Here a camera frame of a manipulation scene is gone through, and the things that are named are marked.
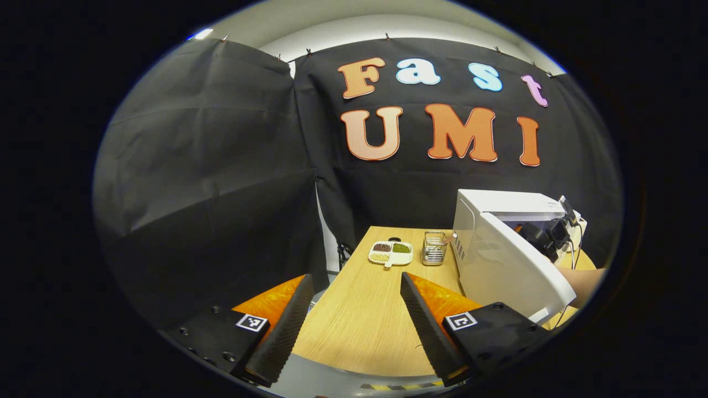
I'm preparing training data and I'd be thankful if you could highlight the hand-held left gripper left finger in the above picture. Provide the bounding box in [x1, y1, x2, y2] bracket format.
[157, 274, 316, 389]

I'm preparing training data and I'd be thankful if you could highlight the yellow black hazard tape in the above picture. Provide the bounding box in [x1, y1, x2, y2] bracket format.
[361, 380, 445, 391]

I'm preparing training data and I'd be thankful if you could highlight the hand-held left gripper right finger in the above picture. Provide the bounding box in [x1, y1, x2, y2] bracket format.
[399, 271, 554, 387]

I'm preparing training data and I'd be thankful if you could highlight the white divided dish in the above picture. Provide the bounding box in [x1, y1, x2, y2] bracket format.
[368, 240, 414, 270]

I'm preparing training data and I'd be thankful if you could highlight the metal wire basket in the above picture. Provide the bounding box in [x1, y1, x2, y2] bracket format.
[422, 231, 447, 266]

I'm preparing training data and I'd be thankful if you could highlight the white microwave oven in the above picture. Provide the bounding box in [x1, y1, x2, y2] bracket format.
[452, 189, 588, 325]

